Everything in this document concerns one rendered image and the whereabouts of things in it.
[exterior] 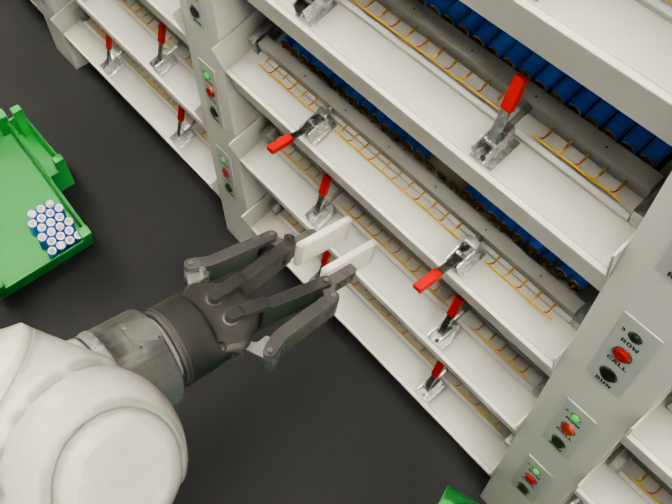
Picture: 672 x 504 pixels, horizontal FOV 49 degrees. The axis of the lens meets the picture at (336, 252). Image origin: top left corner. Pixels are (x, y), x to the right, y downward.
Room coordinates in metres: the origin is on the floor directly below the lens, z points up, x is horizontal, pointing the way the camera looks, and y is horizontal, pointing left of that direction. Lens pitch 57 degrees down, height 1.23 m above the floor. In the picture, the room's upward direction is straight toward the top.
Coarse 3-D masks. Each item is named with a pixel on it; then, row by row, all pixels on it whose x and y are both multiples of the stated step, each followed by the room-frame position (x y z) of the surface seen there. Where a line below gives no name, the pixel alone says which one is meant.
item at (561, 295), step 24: (264, 48) 0.80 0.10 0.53; (288, 72) 0.76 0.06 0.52; (336, 96) 0.70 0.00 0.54; (360, 120) 0.66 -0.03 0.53; (384, 144) 0.62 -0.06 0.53; (384, 168) 0.60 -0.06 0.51; (408, 168) 0.58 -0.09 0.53; (432, 192) 0.55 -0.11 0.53; (432, 216) 0.52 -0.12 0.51; (456, 216) 0.52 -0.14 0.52; (480, 216) 0.51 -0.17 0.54; (504, 240) 0.47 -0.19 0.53; (528, 264) 0.44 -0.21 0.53; (552, 288) 0.41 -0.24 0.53; (576, 312) 0.38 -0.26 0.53
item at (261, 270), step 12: (288, 240) 0.41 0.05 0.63; (276, 252) 0.39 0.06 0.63; (252, 264) 0.38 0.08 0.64; (264, 264) 0.38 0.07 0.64; (276, 264) 0.38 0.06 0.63; (240, 276) 0.36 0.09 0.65; (252, 276) 0.36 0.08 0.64; (264, 276) 0.37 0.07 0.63; (216, 288) 0.34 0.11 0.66; (228, 288) 0.34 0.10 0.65; (252, 288) 0.36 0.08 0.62; (216, 300) 0.33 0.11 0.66
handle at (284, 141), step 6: (306, 126) 0.66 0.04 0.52; (312, 126) 0.66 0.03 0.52; (294, 132) 0.65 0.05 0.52; (300, 132) 0.65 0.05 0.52; (306, 132) 0.65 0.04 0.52; (282, 138) 0.64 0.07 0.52; (288, 138) 0.64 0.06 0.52; (294, 138) 0.64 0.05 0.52; (270, 144) 0.63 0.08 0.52; (276, 144) 0.63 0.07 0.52; (282, 144) 0.63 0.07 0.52; (288, 144) 0.63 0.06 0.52; (270, 150) 0.62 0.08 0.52; (276, 150) 0.62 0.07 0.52
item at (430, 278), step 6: (450, 258) 0.46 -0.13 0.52; (456, 258) 0.46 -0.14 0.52; (462, 258) 0.46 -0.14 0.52; (444, 264) 0.45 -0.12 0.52; (450, 264) 0.45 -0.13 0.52; (456, 264) 0.45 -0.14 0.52; (432, 270) 0.44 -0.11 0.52; (438, 270) 0.44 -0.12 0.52; (444, 270) 0.44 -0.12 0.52; (426, 276) 0.43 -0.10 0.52; (432, 276) 0.43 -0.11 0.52; (438, 276) 0.43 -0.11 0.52; (420, 282) 0.43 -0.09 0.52; (426, 282) 0.43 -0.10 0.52; (432, 282) 0.43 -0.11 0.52; (414, 288) 0.42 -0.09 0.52; (420, 288) 0.42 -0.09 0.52; (426, 288) 0.42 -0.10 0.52
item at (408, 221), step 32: (256, 32) 0.82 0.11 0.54; (224, 64) 0.79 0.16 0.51; (256, 64) 0.79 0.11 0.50; (256, 96) 0.74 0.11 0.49; (288, 96) 0.73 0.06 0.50; (288, 128) 0.68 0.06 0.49; (320, 160) 0.64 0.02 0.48; (352, 160) 0.62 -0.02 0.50; (352, 192) 0.59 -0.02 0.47; (384, 192) 0.57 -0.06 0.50; (416, 192) 0.56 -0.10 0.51; (384, 224) 0.55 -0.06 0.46; (416, 224) 0.52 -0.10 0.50; (448, 224) 0.52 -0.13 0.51; (480, 288) 0.43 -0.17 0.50; (512, 288) 0.43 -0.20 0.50; (512, 320) 0.39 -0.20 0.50; (544, 320) 0.39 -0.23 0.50; (576, 320) 0.37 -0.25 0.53; (544, 352) 0.35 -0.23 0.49
